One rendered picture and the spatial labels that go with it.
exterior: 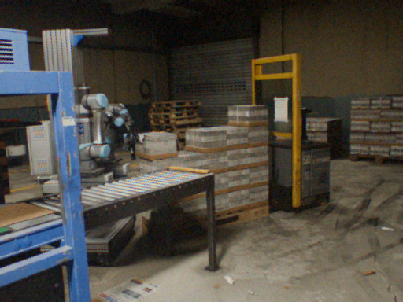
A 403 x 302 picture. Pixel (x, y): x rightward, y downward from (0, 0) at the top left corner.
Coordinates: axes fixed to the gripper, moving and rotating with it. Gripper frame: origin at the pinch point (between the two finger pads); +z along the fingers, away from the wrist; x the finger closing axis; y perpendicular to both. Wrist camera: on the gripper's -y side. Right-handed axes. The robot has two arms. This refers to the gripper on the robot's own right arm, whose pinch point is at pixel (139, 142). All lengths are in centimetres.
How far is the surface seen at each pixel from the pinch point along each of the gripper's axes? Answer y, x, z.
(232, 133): 88, -18, 47
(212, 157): 52, -18, 54
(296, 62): 191, -37, 21
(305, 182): 139, -33, 152
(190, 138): 54, 8, 33
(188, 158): 29, -18, 38
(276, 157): 146, 10, 127
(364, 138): 444, 123, 310
